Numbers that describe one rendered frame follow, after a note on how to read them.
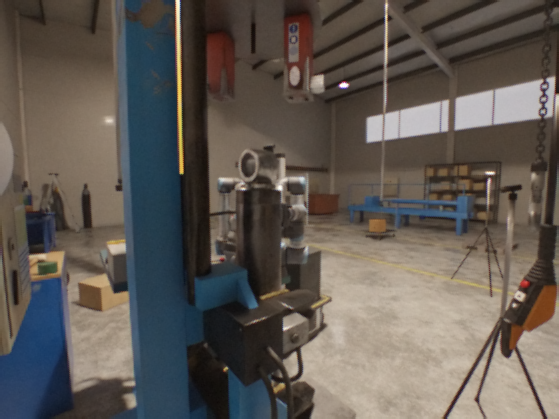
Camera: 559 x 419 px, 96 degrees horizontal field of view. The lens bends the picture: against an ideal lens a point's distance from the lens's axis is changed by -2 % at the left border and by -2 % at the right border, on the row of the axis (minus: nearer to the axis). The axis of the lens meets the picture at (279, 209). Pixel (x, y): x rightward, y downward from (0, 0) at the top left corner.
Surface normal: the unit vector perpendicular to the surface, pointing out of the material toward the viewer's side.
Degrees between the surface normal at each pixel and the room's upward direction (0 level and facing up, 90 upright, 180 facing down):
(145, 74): 90
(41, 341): 90
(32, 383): 90
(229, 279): 90
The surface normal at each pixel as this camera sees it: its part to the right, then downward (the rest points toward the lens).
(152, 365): 0.62, 0.07
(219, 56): -0.30, 0.08
